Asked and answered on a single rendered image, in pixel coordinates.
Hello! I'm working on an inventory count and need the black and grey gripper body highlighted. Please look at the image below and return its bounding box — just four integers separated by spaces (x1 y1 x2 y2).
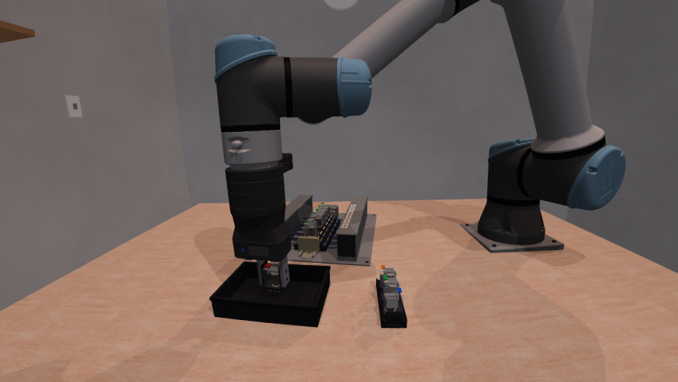
221 130 293 262

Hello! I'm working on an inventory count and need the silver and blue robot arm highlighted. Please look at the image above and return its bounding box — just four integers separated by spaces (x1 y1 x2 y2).
214 0 626 245

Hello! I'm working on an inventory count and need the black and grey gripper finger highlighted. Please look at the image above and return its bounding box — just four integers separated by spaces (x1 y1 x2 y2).
278 255 290 288
256 260 268 285

